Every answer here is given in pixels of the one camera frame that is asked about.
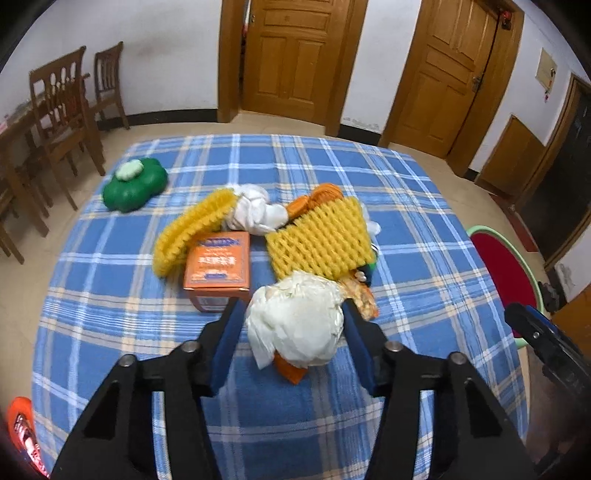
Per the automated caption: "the dark doorway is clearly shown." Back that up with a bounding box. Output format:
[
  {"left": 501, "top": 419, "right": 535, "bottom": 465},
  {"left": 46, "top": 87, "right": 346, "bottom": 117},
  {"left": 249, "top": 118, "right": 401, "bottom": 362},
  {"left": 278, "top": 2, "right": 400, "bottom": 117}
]
[{"left": 517, "top": 74, "right": 591, "bottom": 273}]

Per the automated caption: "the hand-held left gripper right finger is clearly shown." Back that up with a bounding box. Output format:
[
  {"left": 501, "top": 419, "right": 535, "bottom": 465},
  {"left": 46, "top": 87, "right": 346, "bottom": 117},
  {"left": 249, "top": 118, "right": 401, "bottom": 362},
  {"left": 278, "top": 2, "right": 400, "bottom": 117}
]
[{"left": 341, "top": 300, "right": 539, "bottom": 480}]

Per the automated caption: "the wooden chair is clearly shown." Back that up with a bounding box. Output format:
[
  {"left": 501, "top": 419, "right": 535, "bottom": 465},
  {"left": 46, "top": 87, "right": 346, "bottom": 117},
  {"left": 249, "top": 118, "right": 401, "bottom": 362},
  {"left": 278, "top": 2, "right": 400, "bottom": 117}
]
[
  {"left": 29, "top": 46, "right": 107, "bottom": 210},
  {"left": 90, "top": 41, "right": 131, "bottom": 131},
  {"left": 0, "top": 175, "right": 26, "bottom": 265}
]

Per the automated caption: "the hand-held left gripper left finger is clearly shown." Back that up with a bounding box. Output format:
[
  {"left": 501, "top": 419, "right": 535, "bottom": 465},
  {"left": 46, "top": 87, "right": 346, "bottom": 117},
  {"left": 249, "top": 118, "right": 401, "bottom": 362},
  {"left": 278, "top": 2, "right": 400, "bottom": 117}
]
[{"left": 51, "top": 298, "right": 247, "bottom": 480}]

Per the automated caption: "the green clover-shaped lidded box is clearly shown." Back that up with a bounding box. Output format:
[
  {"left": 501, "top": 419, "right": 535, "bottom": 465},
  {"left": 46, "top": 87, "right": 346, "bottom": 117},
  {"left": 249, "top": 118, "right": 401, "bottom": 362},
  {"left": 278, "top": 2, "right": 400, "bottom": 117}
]
[{"left": 102, "top": 157, "right": 169, "bottom": 213}]

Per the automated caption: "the wooden panel door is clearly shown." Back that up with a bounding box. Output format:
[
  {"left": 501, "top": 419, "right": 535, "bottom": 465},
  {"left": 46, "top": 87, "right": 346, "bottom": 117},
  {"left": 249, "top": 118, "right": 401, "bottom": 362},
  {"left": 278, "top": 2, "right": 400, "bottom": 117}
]
[
  {"left": 392, "top": 0, "right": 502, "bottom": 158},
  {"left": 242, "top": 0, "right": 345, "bottom": 125}
]

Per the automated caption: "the knotted white tissue wad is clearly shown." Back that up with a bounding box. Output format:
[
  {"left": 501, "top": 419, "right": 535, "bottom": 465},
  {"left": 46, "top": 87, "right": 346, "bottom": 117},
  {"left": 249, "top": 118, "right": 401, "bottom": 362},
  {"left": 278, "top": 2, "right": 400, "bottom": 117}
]
[{"left": 222, "top": 184, "right": 289, "bottom": 234}]

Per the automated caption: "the orange snack wrapper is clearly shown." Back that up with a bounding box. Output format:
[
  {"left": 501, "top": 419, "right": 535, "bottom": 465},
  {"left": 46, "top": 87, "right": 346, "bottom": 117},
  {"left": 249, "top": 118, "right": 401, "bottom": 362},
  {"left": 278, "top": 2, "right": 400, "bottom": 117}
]
[{"left": 339, "top": 272, "right": 379, "bottom": 320}]

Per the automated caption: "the white plastic bag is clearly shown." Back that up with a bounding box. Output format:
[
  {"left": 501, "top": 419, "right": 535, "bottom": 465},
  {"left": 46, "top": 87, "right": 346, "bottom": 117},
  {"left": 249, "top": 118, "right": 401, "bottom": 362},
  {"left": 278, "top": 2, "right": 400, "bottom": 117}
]
[{"left": 245, "top": 271, "right": 346, "bottom": 370}]

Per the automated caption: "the orange device with screen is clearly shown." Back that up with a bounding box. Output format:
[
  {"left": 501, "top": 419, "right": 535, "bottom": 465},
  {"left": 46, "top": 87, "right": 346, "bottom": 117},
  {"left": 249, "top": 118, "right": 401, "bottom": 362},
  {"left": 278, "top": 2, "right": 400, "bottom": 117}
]
[{"left": 8, "top": 397, "right": 50, "bottom": 479}]

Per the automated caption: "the dark floor object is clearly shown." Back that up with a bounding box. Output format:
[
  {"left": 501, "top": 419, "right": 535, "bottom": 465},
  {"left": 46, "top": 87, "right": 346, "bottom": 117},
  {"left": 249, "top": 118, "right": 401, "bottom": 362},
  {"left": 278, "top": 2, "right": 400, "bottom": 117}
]
[{"left": 540, "top": 281, "right": 567, "bottom": 315}]

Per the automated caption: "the watermelon-patterned round bin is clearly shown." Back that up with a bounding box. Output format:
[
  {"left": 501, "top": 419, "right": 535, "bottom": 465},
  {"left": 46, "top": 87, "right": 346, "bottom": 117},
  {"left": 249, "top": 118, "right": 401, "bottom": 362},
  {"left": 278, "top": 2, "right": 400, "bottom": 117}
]
[{"left": 466, "top": 225, "right": 543, "bottom": 349}]

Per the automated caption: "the orange cardboard box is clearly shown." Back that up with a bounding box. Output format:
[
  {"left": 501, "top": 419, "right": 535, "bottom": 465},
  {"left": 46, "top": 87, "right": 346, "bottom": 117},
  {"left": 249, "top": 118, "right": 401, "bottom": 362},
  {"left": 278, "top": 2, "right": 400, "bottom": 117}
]
[{"left": 183, "top": 232, "right": 252, "bottom": 315}]

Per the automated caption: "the blue plaid tablecloth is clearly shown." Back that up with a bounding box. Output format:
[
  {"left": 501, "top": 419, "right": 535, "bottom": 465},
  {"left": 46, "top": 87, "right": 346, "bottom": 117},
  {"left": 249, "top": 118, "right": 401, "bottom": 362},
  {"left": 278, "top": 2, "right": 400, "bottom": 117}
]
[{"left": 31, "top": 134, "right": 529, "bottom": 480}]

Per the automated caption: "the wooden dining table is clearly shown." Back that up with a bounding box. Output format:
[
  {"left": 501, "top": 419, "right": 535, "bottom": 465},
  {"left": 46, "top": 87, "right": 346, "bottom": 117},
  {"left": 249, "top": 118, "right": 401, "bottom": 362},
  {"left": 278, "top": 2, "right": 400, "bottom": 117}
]
[{"left": 0, "top": 88, "right": 52, "bottom": 237}]

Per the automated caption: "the yellow foam fruit net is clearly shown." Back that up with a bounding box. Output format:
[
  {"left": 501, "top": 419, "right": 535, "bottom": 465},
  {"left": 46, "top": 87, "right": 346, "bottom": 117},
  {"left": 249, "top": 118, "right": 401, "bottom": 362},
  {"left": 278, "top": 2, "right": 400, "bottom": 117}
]
[
  {"left": 153, "top": 189, "right": 241, "bottom": 278},
  {"left": 265, "top": 196, "right": 376, "bottom": 281}
]

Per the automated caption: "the low wooden cabinet door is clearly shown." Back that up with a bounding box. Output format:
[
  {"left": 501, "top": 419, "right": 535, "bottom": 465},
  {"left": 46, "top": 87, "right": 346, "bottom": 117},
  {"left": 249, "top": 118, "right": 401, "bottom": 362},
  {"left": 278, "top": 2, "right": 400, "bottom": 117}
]
[{"left": 475, "top": 114, "right": 546, "bottom": 195}]

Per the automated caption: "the wooden wall box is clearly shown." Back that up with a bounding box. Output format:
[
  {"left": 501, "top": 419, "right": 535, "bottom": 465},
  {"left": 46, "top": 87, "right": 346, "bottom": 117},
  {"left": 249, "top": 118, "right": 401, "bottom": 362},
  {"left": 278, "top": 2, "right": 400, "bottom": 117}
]
[{"left": 536, "top": 48, "right": 558, "bottom": 92}]

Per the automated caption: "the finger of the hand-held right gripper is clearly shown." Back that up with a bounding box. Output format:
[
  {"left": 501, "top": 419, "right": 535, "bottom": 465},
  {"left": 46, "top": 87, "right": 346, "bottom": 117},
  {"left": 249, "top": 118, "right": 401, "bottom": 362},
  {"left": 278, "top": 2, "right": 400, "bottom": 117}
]
[{"left": 504, "top": 303, "right": 568, "bottom": 354}]

